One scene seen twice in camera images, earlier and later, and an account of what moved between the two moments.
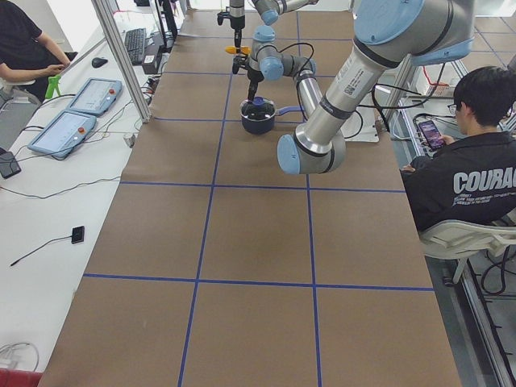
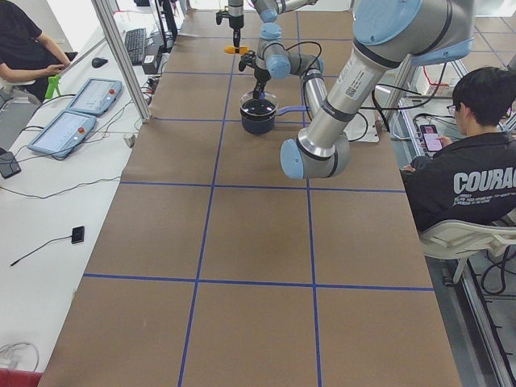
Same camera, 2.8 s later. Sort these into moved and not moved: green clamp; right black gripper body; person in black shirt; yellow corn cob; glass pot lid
Moved: glass pot lid
Not moved: right black gripper body; person in black shirt; yellow corn cob; green clamp
